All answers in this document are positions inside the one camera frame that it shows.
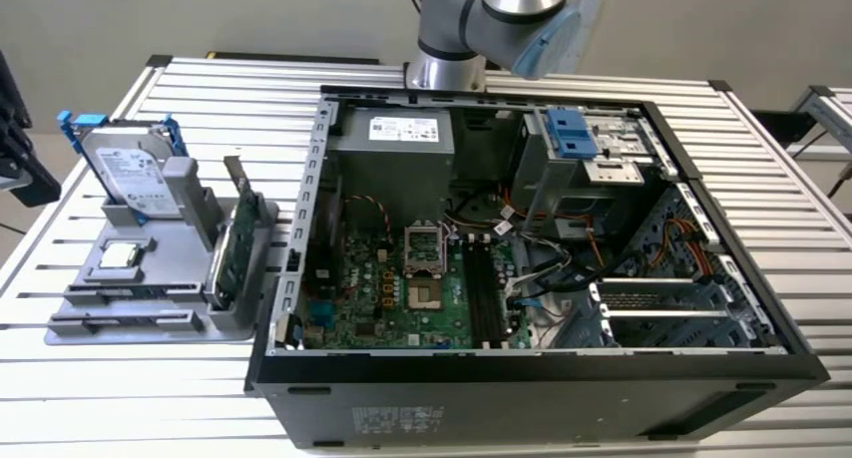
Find black RAM slot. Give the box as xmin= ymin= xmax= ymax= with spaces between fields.
xmin=478 ymin=233 xmax=510 ymax=350
xmin=462 ymin=233 xmax=492 ymax=350

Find hard disk in blue carrier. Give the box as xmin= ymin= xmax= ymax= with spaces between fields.
xmin=56 ymin=109 xmax=192 ymax=225

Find silver CPU chip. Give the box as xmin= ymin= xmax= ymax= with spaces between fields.
xmin=97 ymin=241 xmax=142 ymax=270

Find grey plastic parts rack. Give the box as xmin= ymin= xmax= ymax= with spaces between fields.
xmin=42 ymin=156 xmax=281 ymax=347

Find green graphics card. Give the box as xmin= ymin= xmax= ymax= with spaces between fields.
xmin=204 ymin=156 xmax=265 ymax=309

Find black yellow strip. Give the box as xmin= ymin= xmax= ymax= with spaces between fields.
xmin=204 ymin=51 xmax=382 ymax=65

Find black case fan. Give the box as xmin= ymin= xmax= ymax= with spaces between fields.
xmin=312 ymin=173 xmax=346 ymax=289

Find blue VGA port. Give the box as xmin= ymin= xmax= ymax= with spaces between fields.
xmin=306 ymin=300 xmax=336 ymax=327

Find grey power supply unit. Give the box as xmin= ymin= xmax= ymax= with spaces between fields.
xmin=328 ymin=106 xmax=458 ymax=226

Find green motherboard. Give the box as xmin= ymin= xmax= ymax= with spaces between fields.
xmin=302 ymin=223 xmax=537 ymax=352

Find metal socket cover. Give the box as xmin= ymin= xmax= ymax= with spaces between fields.
xmin=404 ymin=218 xmax=446 ymax=278

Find CPU socket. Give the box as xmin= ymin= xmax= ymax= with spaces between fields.
xmin=406 ymin=277 xmax=445 ymax=312

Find grey metal drive cage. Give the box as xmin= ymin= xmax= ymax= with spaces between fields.
xmin=510 ymin=106 xmax=668 ymax=240

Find blue plastic drive latch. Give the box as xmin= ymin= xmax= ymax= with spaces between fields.
xmin=544 ymin=106 xmax=597 ymax=161

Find black open PC case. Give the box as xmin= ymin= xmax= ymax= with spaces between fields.
xmin=244 ymin=83 xmax=832 ymax=452

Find grey metal disk bay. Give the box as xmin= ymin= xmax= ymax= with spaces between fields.
xmin=588 ymin=276 xmax=784 ymax=350

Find metal slat side table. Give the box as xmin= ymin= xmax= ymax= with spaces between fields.
xmin=784 ymin=84 xmax=852 ymax=200

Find red black twisted wire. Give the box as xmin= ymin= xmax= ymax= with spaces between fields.
xmin=342 ymin=194 xmax=396 ymax=243

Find black cable bundle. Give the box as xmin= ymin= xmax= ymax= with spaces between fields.
xmin=517 ymin=247 xmax=640 ymax=293

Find orange red power wires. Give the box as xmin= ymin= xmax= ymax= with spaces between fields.
xmin=654 ymin=218 xmax=710 ymax=280

